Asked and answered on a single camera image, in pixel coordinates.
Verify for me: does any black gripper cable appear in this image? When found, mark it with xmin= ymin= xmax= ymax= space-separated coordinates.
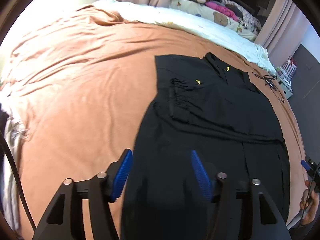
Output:
xmin=0 ymin=129 xmax=37 ymax=233

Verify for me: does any brown bed cover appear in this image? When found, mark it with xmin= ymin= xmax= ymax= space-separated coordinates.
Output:
xmin=2 ymin=5 xmax=305 ymax=239

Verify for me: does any pink curtain right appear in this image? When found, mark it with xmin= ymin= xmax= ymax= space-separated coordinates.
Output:
xmin=255 ymin=0 xmax=309 ymax=66

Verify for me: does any black cable on bed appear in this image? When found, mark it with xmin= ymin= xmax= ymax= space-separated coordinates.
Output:
xmin=252 ymin=72 xmax=286 ymax=104

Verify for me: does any black long sleeve shirt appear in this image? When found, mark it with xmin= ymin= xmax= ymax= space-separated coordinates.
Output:
xmin=121 ymin=53 xmax=290 ymax=239

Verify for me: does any pink garment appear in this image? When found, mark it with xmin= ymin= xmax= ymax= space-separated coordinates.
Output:
xmin=205 ymin=1 xmax=239 ymax=22

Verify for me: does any white bedside cabinet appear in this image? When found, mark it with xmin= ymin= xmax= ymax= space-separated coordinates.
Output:
xmin=276 ymin=67 xmax=293 ymax=99

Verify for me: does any white blanket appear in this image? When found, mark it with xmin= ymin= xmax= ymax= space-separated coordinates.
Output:
xmin=93 ymin=0 xmax=276 ymax=75

